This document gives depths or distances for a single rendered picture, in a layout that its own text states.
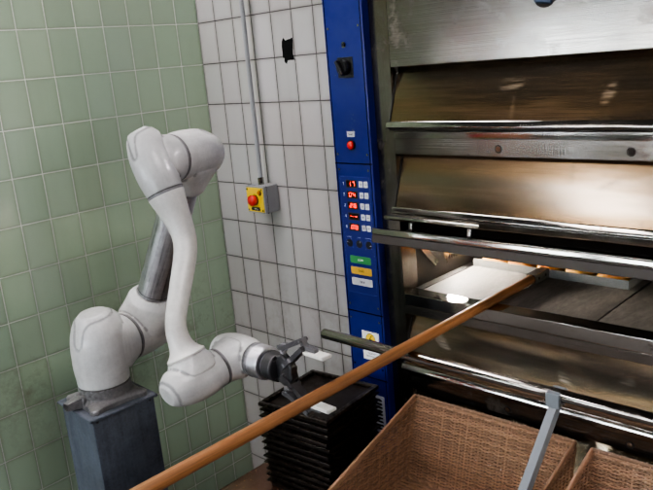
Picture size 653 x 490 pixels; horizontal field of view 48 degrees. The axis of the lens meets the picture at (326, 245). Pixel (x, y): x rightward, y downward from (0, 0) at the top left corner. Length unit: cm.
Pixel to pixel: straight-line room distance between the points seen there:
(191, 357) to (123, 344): 43
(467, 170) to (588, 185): 36
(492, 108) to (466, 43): 19
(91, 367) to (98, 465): 29
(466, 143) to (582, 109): 36
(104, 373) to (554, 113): 143
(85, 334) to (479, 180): 121
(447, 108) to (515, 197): 32
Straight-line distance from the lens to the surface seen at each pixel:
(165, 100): 279
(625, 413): 168
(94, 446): 228
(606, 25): 192
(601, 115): 191
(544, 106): 198
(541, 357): 219
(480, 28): 207
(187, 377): 185
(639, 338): 203
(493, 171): 211
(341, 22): 233
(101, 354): 222
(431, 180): 222
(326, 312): 265
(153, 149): 195
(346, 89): 233
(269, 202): 264
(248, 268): 291
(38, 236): 256
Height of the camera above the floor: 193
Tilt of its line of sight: 14 degrees down
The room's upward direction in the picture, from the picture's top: 5 degrees counter-clockwise
